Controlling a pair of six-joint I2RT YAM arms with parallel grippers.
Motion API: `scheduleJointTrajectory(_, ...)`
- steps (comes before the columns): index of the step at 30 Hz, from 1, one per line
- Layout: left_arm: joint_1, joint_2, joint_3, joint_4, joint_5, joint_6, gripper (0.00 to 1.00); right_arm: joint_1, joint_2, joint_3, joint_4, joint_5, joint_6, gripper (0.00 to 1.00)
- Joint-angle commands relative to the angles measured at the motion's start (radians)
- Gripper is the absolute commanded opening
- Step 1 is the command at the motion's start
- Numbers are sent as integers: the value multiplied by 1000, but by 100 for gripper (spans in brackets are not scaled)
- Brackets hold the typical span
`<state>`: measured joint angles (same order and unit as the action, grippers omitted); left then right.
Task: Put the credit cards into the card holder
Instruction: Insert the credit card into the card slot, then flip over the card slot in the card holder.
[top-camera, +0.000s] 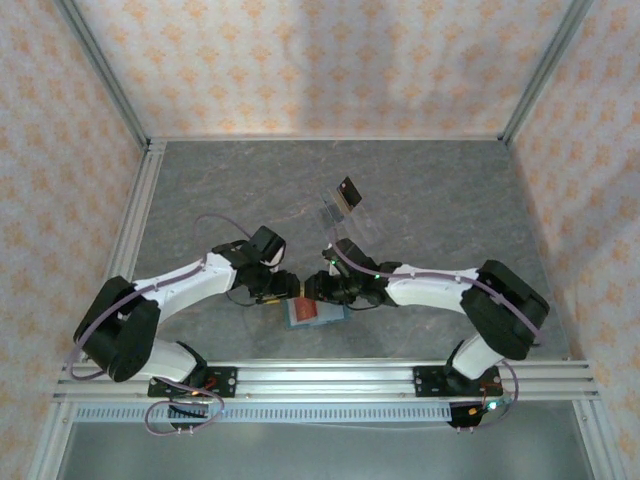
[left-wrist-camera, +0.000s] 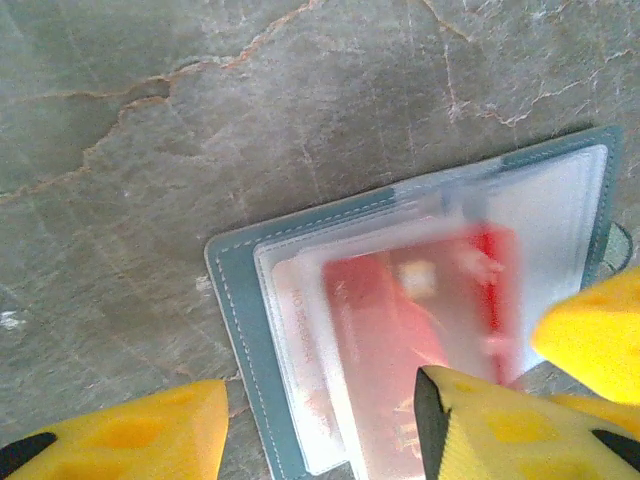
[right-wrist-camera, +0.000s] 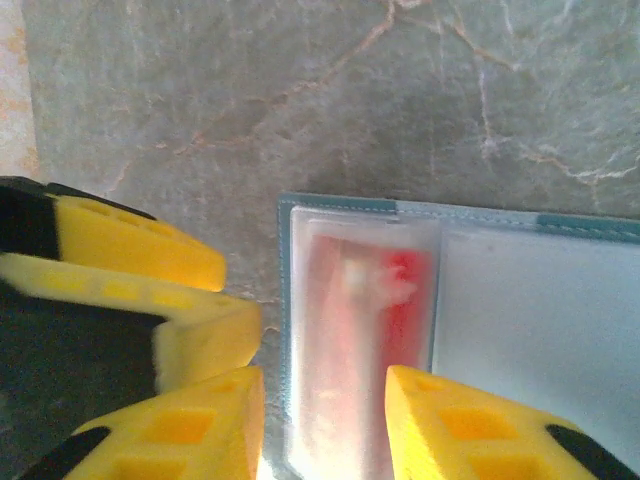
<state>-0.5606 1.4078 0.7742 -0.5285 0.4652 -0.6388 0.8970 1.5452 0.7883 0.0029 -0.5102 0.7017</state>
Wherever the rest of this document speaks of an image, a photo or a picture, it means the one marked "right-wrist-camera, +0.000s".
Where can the red credit card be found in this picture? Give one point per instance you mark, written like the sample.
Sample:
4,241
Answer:
400,310

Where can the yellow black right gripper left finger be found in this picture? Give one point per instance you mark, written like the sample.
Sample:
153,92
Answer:
190,435

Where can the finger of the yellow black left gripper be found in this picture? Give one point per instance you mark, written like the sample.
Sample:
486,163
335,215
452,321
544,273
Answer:
125,240
200,335

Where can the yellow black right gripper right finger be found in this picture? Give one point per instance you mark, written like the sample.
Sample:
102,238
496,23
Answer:
475,435

